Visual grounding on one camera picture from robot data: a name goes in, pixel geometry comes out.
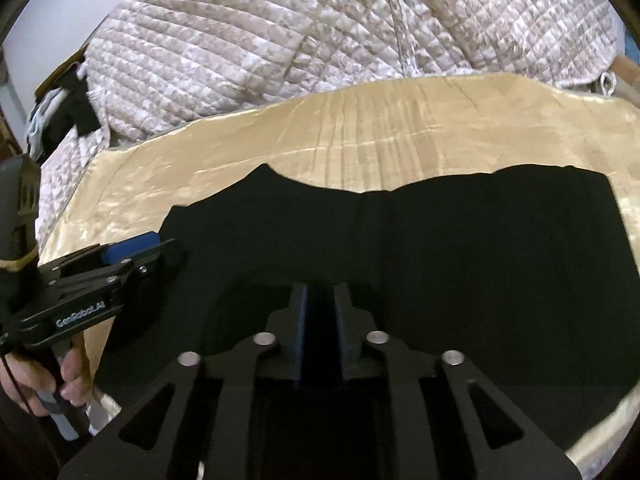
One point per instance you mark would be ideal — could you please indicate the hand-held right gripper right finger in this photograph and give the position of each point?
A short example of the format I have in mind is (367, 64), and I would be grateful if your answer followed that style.
(345, 325)

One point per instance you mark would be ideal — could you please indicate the person's left hand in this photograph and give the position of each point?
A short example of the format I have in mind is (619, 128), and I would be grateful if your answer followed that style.
(70, 377)

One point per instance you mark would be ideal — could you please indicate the quilted floral blanket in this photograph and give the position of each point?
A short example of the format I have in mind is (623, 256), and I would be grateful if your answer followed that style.
(280, 30)

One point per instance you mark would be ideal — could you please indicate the dark cloth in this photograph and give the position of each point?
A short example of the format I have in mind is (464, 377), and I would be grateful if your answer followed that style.
(82, 105)

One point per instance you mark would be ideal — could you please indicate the black pants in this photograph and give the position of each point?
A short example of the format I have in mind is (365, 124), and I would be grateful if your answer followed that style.
(425, 270)

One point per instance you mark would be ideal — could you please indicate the gold satin sheet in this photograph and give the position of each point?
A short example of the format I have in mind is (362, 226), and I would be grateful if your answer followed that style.
(400, 120)

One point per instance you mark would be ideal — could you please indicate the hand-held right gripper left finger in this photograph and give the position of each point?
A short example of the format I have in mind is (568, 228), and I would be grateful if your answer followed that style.
(300, 325)

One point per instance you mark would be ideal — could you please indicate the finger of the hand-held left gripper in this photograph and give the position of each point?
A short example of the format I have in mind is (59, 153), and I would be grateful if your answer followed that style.
(145, 272)
(127, 250)

